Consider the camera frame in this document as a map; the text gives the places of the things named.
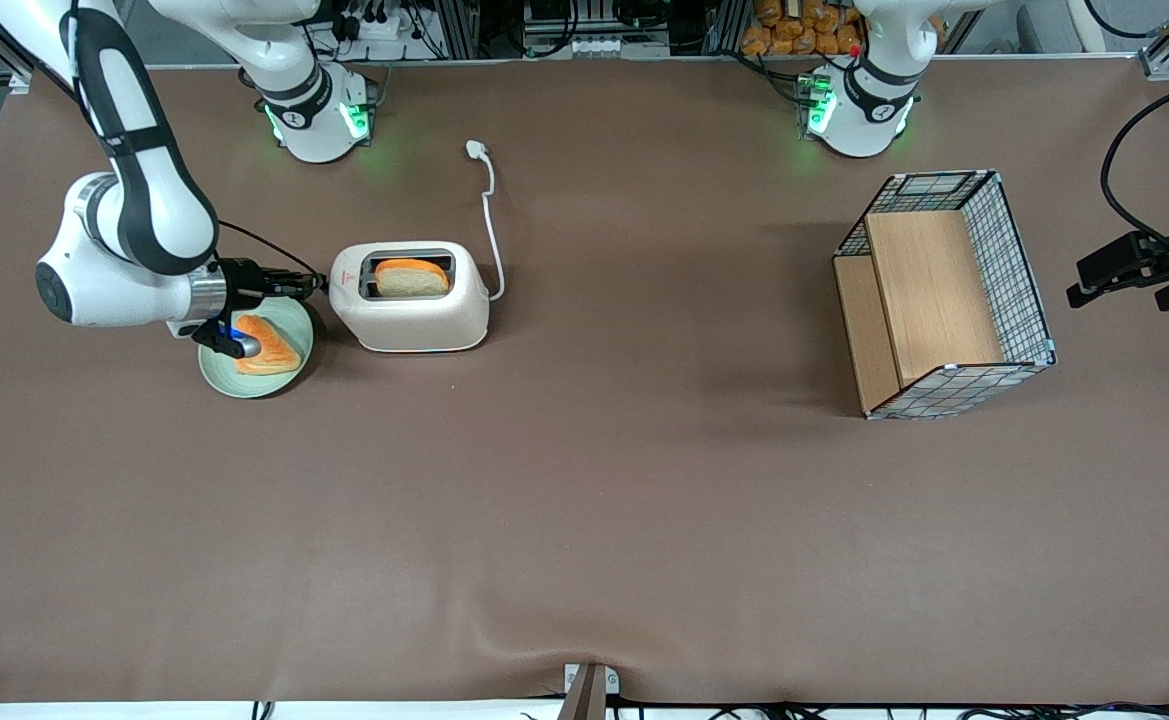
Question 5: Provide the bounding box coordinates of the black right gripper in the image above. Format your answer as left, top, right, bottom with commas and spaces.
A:
212, 258, 330, 323

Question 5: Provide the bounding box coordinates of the white two-slot toaster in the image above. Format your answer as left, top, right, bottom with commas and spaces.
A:
329, 242, 491, 353

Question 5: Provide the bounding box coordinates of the triangular orange bread piece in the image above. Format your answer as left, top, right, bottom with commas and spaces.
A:
234, 315, 302, 376

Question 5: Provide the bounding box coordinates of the square toast slice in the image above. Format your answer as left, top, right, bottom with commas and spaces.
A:
374, 259, 451, 298

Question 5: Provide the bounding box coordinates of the mint green round plate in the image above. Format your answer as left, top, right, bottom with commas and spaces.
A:
198, 296, 315, 399

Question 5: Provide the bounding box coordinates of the wooden step shelf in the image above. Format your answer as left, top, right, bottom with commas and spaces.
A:
834, 209, 1006, 413

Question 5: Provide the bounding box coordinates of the white power strip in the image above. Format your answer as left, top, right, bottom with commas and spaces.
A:
524, 35, 627, 59

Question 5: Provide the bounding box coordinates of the pile of brown buns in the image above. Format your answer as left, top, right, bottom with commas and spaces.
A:
741, 0, 867, 58

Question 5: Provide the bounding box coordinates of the metal table clamp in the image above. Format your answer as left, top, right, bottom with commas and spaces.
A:
556, 663, 621, 720

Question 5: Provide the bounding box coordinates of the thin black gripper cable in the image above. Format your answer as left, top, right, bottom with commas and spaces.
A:
216, 219, 321, 281

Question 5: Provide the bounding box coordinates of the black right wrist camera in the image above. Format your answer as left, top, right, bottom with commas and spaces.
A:
192, 315, 262, 361

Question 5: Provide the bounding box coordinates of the black looping cable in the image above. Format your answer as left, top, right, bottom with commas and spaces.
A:
1100, 76, 1169, 244

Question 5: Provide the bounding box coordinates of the wire mesh basket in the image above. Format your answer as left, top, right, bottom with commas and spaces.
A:
832, 169, 1058, 421

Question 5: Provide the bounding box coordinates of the white toaster power cable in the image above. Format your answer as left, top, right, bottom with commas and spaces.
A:
466, 140, 506, 302

